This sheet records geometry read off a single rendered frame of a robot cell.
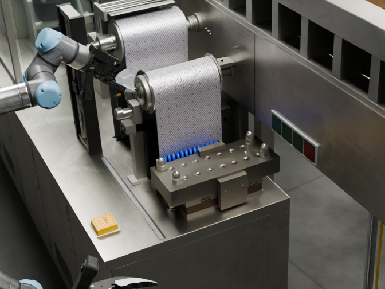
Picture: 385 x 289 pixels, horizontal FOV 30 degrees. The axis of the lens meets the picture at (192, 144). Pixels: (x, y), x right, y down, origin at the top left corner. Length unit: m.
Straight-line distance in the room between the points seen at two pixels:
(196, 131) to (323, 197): 1.67
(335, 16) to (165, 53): 0.82
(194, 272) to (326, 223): 1.51
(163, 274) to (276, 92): 0.68
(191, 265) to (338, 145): 0.67
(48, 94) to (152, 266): 0.64
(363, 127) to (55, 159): 1.26
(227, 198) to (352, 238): 1.48
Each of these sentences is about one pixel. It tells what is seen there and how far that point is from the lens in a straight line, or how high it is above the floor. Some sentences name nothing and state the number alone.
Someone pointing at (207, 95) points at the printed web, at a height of 1.21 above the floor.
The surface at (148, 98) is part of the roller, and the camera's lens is 2.29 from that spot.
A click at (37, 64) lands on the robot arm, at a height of 1.43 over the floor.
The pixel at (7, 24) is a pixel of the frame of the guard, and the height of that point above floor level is 1.20.
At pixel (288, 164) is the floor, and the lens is 4.23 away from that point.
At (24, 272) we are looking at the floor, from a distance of 3.64.
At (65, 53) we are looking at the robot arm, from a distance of 2.17.
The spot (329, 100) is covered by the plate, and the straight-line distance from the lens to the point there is 1.98.
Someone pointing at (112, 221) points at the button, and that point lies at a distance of 2.32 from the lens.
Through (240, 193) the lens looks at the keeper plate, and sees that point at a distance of 2.35.
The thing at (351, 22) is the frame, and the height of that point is 1.63.
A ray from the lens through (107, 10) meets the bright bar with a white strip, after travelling 2.46.
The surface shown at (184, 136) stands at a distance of 2.40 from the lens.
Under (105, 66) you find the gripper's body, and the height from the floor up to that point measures 1.38.
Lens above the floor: 2.32
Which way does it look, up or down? 32 degrees down
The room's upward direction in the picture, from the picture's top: 3 degrees counter-clockwise
